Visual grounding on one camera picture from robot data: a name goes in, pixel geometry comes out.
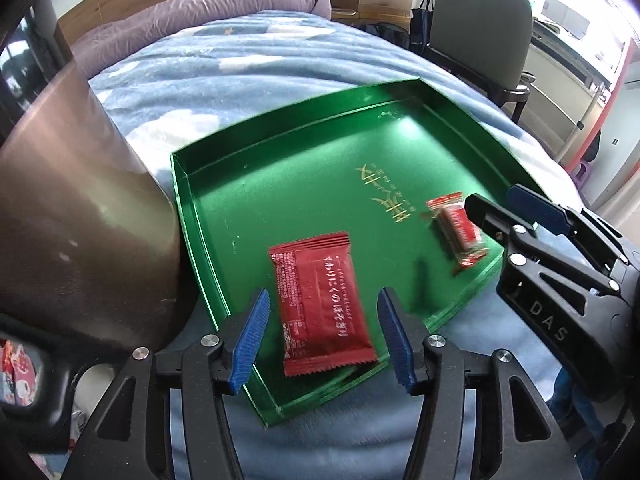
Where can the dark hanging bag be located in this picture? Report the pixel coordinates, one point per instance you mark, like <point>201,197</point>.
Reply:
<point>421,25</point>

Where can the dark hanging jacket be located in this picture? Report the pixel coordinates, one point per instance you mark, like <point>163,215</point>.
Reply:
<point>591,145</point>

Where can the white desk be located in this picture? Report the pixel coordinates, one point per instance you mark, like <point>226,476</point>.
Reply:
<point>575,62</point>

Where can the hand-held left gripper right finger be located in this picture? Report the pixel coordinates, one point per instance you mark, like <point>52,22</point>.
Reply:
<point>396,342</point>

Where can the computer monitor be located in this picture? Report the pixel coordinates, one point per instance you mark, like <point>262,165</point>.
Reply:
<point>567,17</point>

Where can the dark red snack packet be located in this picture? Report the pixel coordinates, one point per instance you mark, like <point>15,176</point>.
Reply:
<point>325,305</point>

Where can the purple pillow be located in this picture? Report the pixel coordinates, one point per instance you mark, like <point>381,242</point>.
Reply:
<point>200,15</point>

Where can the green metal tray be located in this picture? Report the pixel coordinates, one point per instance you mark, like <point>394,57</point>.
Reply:
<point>325,185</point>

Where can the wooden headboard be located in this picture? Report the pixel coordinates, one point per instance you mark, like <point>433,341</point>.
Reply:
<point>150,0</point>

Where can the blue cloud print blanket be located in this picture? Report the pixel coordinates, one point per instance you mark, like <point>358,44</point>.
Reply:
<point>300,70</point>

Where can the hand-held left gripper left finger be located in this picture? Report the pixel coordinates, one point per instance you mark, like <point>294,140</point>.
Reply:
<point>249,342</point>

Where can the brown and black kettle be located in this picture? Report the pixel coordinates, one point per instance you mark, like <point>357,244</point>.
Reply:
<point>75,210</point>

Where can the purple stool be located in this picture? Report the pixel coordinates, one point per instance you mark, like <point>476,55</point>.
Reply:
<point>582,172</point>

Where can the pink character snack packet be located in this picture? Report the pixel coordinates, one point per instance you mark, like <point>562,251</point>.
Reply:
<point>17,375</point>

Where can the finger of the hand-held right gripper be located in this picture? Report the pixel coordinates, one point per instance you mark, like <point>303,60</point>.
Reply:
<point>542,212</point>
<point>500,222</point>

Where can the grey office chair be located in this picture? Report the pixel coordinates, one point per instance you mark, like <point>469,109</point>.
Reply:
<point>475,20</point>

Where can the small red candy packet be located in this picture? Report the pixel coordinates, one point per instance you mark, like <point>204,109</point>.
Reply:
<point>457,230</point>

